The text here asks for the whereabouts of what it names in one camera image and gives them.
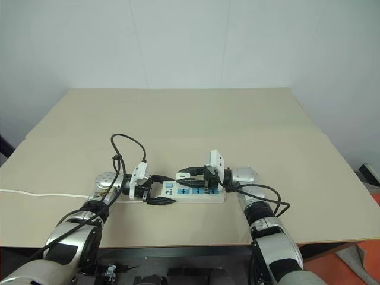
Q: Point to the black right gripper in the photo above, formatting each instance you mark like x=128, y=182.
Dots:
x=211, y=179

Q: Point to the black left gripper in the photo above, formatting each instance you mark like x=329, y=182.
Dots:
x=146, y=185

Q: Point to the white charger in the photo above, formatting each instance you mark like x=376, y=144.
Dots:
x=181, y=176

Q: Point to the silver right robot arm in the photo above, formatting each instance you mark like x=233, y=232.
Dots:
x=279, y=243

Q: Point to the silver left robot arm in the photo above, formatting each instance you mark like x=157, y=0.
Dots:
x=71, y=234

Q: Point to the white power strip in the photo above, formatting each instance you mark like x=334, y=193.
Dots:
x=190, y=194

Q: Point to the grey black box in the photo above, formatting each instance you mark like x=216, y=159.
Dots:
x=369, y=175

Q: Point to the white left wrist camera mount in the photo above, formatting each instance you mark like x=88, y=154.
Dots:
x=139, y=175

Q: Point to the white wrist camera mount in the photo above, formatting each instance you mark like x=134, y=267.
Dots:
x=139, y=175
x=216, y=160

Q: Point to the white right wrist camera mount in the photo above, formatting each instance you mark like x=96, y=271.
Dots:
x=216, y=160

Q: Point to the black table frame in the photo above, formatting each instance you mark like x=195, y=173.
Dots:
x=178, y=252

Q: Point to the small metal bracket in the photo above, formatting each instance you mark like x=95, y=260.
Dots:
x=111, y=271

